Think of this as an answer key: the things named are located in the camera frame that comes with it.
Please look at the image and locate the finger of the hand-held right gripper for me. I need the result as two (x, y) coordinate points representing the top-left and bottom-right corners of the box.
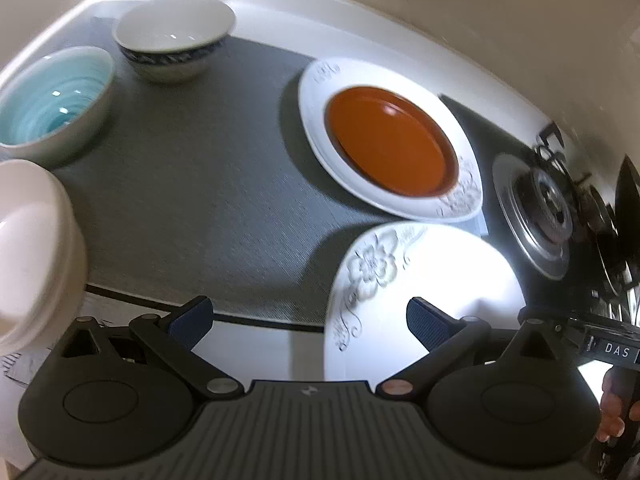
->
(517, 305), (576, 335)

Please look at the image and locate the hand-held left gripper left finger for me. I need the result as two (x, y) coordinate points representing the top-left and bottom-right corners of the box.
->
(50, 296), (245, 403)

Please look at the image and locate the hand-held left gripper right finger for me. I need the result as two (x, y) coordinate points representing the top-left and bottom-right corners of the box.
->
(376, 297), (571, 403)

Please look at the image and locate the white floral plate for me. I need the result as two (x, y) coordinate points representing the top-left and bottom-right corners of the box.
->
(298, 58), (483, 223)
(324, 222), (532, 386)

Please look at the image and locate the plain white bowl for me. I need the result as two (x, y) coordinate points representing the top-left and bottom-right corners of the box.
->
(0, 159), (90, 358)

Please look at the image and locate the orange plate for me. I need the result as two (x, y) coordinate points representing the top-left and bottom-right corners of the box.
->
(324, 86), (458, 196)

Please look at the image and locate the teal swirl bowl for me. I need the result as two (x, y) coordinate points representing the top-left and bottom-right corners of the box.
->
(0, 46), (116, 168)

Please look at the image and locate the white bowl with blue band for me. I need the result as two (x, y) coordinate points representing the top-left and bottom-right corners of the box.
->
(111, 0), (237, 85)

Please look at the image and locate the person's right hand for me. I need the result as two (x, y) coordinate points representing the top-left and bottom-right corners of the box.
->
(596, 367), (627, 443)

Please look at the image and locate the silver gas burner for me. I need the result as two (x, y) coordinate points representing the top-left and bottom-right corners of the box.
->
(492, 152), (575, 281)

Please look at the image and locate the grey textured mat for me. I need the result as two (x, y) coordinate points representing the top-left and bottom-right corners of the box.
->
(50, 15), (491, 332)

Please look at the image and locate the black stove pot grate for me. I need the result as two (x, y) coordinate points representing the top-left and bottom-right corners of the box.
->
(534, 122), (593, 186)

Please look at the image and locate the black gas stove top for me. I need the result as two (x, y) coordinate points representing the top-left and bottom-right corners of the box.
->
(440, 92), (640, 321)

